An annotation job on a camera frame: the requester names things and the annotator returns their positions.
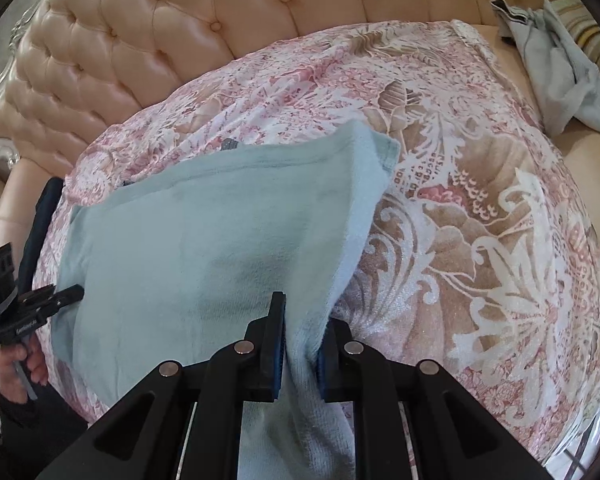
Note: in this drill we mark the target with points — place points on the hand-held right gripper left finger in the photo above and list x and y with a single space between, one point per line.
279 355

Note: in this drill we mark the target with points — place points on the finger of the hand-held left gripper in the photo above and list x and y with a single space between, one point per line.
70 292

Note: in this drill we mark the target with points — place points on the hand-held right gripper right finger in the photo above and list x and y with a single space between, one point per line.
323 367

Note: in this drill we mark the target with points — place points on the light blue sweater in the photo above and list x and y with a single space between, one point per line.
205 240

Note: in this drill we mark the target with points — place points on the person's left forearm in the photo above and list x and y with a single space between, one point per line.
25 435

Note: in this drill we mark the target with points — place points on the person's left hand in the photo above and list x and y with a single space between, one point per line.
36 367

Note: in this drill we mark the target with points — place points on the dark navy cloth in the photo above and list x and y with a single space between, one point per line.
42 220

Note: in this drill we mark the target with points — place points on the pink floral blanket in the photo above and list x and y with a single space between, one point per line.
455 210

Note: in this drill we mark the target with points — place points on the tufted pink leather headboard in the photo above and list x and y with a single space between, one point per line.
155 35

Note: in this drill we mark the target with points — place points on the grey blue crumpled garment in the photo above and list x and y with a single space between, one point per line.
555 70

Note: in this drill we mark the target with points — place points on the striped pillow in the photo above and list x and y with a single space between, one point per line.
592 35

